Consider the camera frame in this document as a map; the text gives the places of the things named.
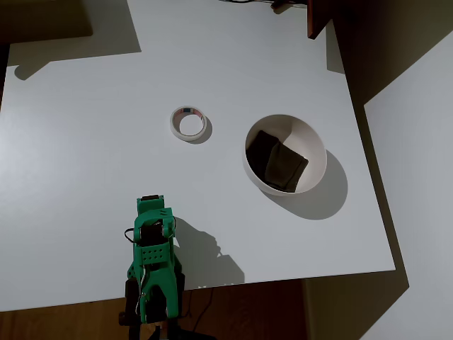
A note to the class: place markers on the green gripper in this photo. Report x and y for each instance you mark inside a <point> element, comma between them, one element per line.
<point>151,205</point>

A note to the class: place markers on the beige masking tape roll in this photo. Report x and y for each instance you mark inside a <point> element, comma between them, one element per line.
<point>174,124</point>

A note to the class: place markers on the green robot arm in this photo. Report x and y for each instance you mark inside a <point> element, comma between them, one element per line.
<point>157,272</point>

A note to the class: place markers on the dark folded cloth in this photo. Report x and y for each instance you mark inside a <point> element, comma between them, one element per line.
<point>279,163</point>

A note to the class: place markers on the white round bowl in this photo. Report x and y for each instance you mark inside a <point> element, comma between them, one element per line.
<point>308,138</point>

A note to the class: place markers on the dark flat furniture panel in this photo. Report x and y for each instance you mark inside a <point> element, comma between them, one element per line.
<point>42,17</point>

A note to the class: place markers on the brown wooden furniture panel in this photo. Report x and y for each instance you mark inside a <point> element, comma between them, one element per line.
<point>316,17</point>

